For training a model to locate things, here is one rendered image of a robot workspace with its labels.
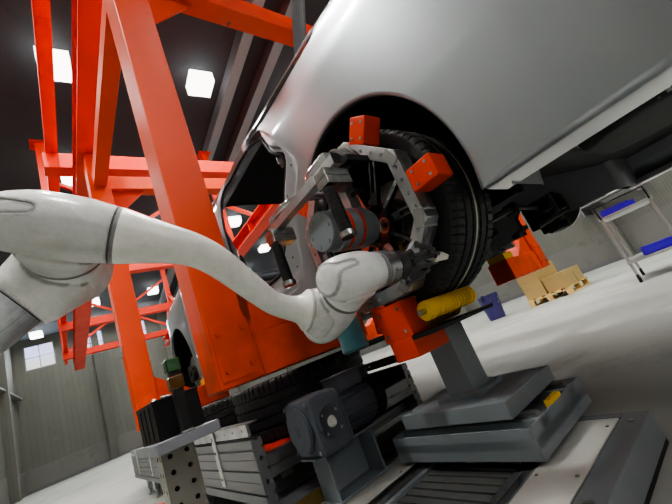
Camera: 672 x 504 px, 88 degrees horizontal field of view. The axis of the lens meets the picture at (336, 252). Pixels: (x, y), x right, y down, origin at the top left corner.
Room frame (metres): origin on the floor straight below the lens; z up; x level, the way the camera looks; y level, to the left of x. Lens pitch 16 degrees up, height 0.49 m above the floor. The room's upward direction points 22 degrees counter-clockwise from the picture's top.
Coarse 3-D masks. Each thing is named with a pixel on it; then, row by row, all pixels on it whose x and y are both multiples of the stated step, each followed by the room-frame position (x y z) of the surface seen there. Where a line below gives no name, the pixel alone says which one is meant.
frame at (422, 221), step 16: (384, 160) 0.95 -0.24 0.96; (400, 160) 0.93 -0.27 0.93; (400, 176) 0.93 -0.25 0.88; (416, 192) 0.93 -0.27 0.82; (320, 208) 1.27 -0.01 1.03; (416, 208) 0.93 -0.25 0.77; (432, 208) 0.95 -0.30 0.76; (416, 224) 0.95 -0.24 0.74; (432, 224) 0.96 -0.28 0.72; (416, 240) 0.97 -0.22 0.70; (432, 240) 1.00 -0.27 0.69; (320, 256) 1.30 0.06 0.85; (400, 288) 1.06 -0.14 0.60; (416, 288) 1.06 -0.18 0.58; (368, 304) 1.18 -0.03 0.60; (384, 304) 1.14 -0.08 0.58
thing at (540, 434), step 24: (552, 384) 1.16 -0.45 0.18; (576, 384) 1.16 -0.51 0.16; (528, 408) 1.16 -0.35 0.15; (552, 408) 1.04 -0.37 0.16; (576, 408) 1.12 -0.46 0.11; (408, 432) 1.33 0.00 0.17; (432, 432) 1.25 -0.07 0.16; (456, 432) 1.18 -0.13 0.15; (480, 432) 1.05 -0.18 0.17; (504, 432) 1.00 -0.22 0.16; (528, 432) 0.95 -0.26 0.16; (552, 432) 1.00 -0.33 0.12; (408, 456) 1.29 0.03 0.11; (432, 456) 1.21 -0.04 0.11; (456, 456) 1.14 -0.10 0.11; (480, 456) 1.08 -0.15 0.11; (504, 456) 1.03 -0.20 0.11; (528, 456) 0.98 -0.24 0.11
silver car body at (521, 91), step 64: (384, 0) 0.88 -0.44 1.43; (448, 0) 0.77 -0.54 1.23; (512, 0) 0.69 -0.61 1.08; (576, 0) 0.62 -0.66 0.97; (640, 0) 0.58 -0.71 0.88; (320, 64) 1.12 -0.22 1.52; (384, 64) 0.95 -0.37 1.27; (448, 64) 0.83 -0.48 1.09; (512, 64) 0.74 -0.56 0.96; (576, 64) 0.67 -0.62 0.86; (640, 64) 0.61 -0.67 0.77; (256, 128) 1.60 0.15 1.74; (320, 128) 1.23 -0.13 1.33; (512, 128) 0.79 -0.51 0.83; (576, 128) 0.72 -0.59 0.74; (640, 128) 1.32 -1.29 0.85; (256, 192) 2.79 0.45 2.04; (576, 192) 2.02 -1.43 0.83; (192, 384) 3.79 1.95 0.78
